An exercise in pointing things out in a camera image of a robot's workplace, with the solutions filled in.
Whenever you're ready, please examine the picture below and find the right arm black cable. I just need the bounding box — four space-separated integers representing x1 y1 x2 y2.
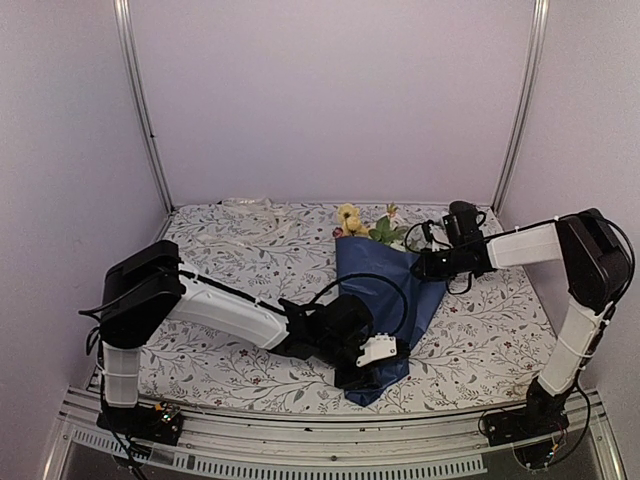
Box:
403 222 481 296

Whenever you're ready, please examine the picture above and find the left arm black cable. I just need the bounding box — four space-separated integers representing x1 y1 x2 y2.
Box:
304 273 409 341

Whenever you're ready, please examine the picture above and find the floral patterned tablecloth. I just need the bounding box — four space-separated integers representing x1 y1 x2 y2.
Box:
102 201 571 417

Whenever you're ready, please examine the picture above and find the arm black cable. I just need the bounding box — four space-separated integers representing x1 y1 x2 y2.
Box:
304 273 409 341
403 222 481 296

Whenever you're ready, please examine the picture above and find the left aluminium frame post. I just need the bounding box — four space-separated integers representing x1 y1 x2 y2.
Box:
113 0 175 215

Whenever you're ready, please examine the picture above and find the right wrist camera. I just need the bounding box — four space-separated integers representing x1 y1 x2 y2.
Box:
421 220 451 251

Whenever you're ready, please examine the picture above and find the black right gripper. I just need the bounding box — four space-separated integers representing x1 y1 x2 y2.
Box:
412 245 465 280

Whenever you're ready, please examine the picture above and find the blue wrapping paper sheet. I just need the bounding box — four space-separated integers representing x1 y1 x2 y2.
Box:
333 237 447 407

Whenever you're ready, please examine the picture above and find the dark grey metal mug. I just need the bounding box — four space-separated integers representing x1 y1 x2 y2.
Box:
470 210 486 229

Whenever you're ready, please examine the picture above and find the right aluminium frame post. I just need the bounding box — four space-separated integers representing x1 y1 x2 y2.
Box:
491 0 550 216

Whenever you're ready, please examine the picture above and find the clear plastic wrap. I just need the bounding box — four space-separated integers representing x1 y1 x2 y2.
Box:
194 198 296 248

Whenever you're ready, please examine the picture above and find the yellow fake flower stem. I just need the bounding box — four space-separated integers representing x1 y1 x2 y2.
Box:
337 203 369 237

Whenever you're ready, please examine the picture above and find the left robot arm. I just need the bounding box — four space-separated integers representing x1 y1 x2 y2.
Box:
85 240 399 434

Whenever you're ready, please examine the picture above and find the front aluminium rail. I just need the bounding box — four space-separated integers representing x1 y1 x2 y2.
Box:
43 388 638 479

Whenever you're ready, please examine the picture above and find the aluminium frame post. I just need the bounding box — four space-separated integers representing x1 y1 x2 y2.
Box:
113 0 175 215
491 0 550 216

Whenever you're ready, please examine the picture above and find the white fake flower stem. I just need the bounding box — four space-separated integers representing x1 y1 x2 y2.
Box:
368 202 409 252

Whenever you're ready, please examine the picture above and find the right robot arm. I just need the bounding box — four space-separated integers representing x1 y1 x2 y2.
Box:
411 201 637 436

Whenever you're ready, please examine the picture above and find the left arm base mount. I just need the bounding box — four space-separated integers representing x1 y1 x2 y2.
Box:
97 402 184 446

